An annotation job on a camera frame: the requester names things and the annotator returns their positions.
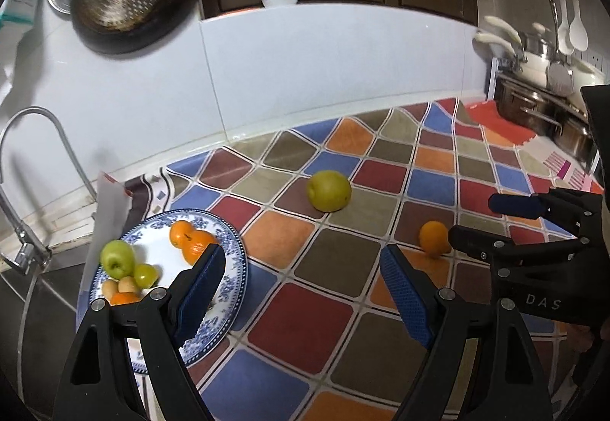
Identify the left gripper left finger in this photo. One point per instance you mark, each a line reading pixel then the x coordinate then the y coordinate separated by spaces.
pixel 98 383

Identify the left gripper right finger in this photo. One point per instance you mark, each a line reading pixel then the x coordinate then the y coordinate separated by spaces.
pixel 507 380

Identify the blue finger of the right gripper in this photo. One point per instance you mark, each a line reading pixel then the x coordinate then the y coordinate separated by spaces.
pixel 526 207

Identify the small green lime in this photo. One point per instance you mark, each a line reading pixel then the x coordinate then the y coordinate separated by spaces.
pixel 145 275

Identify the small tan fruit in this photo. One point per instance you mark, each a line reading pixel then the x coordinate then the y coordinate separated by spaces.
pixel 128 285
pixel 109 289

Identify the orange tangerine front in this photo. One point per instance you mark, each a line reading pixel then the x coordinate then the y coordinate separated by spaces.
pixel 121 298

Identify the orange tangerine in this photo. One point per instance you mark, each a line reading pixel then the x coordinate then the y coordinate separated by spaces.
pixel 180 233
pixel 433 239
pixel 121 298

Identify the green apple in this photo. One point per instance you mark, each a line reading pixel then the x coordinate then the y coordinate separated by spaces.
pixel 117 259

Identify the blue white porcelain plate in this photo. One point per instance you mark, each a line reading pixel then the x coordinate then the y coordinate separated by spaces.
pixel 151 241

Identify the large orange with stem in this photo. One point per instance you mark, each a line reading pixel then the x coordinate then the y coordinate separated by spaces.
pixel 195 244

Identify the red striped mat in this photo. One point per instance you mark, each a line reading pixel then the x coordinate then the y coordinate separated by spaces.
pixel 538 154

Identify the steel pot on rack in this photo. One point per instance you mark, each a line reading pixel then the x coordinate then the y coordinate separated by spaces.
pixel 528 106

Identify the stainless steel sink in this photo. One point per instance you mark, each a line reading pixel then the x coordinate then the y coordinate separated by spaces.
pixel 38 323

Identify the colourful diamond pattern tablecloth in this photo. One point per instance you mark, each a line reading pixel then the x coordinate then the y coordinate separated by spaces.
pixel 317 336

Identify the white plastic ladle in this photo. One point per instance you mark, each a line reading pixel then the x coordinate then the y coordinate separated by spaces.
pixel 577 32

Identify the black frying pan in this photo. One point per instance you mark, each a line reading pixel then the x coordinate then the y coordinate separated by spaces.
pixel 164 20

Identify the white handled pot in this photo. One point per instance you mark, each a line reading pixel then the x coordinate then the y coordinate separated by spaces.
pixel 530 55

